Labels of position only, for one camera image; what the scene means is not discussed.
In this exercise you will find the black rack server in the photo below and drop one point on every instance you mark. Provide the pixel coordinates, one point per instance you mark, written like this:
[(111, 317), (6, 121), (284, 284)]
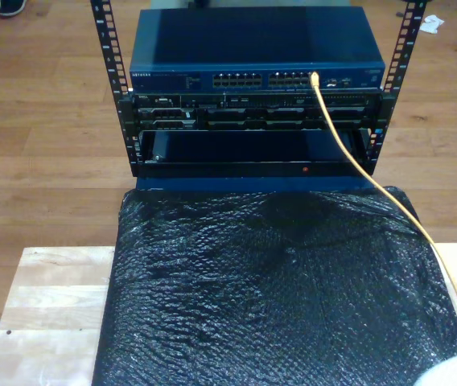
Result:
[(232, 113)]

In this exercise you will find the small red round light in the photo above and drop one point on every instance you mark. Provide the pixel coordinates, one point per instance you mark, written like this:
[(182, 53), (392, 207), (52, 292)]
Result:
[(305, 169)]

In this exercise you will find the black bubble mat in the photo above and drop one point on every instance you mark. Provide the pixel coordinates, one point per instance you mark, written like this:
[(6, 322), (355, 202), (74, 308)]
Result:
[(252, 321)]

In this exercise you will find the white crumpled paper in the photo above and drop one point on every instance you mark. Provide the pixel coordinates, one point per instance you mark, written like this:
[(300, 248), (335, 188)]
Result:
[(431, 24)]

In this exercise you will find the person's foot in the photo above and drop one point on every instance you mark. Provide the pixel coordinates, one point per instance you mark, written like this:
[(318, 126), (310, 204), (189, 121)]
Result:
[(11, 6)]

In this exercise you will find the blue network switch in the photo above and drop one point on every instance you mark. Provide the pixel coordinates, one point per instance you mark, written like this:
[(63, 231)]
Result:
[(252, 40)]

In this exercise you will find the black perforated rack post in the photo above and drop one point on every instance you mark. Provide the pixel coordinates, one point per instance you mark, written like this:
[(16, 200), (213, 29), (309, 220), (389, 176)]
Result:
[(407, 32), (109, 48)]

